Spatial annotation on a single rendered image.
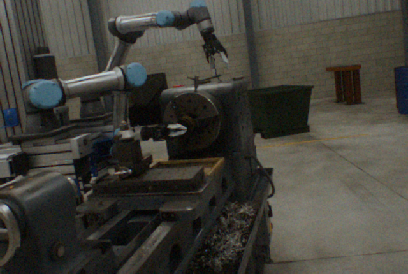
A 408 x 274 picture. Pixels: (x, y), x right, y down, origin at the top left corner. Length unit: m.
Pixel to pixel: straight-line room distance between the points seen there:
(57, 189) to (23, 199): 0.09
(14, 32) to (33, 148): 0.60
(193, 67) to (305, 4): 4.04
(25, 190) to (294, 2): 11.90
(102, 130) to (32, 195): 1.37
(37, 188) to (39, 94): 0.81
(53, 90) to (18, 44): 0.46
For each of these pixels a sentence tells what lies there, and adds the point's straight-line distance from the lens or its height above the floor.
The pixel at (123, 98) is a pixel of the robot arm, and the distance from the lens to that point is 1.91.
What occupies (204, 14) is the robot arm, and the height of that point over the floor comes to 1.60.
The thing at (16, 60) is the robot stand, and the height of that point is 1.51.
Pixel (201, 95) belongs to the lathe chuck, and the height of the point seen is 1.21.
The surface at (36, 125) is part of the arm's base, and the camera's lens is 1.77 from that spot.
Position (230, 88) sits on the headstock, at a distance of 2.00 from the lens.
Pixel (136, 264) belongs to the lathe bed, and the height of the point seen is 0.87.
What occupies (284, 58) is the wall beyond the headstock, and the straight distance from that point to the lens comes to 12.15.
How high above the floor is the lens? 1.33
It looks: 7 degrees down
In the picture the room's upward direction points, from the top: 8 degrees counter-clockwise
